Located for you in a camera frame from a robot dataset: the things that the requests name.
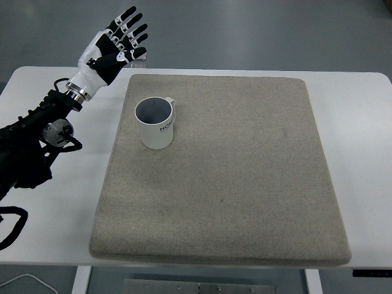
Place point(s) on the white table leg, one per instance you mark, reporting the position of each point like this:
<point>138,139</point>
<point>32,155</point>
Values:
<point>81,281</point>
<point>313,282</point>

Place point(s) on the beige fabric mat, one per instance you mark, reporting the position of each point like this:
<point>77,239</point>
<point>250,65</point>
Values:
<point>244,181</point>

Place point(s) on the white left table leg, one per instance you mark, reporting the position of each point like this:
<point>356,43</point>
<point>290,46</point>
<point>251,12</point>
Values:
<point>81,281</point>

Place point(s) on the white cup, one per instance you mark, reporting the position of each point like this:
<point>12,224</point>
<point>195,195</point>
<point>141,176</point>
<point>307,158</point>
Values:
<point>155,118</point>

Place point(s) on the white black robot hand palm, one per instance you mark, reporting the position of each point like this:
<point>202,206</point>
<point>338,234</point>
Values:
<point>86,80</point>

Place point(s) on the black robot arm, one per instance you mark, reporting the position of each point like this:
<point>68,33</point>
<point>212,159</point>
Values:
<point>31,144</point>

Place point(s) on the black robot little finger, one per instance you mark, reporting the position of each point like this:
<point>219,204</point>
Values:
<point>132,42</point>

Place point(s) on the clear acrylic stand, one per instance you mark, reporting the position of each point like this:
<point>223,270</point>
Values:
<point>140,62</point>

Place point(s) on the black desk control panel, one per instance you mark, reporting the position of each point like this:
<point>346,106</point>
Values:
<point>374,273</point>

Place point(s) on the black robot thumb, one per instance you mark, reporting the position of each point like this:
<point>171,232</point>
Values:
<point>116,61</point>

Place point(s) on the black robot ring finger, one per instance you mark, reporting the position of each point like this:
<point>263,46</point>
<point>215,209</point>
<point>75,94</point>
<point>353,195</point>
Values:
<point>124,29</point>

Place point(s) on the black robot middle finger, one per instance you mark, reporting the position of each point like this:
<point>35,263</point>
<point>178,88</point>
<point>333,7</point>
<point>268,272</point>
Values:
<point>132,20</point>

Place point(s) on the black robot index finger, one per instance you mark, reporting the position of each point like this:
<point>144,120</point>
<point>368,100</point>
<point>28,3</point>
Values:
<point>119,20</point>

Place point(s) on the white right table leg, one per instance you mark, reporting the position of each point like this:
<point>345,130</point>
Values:
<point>313,282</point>

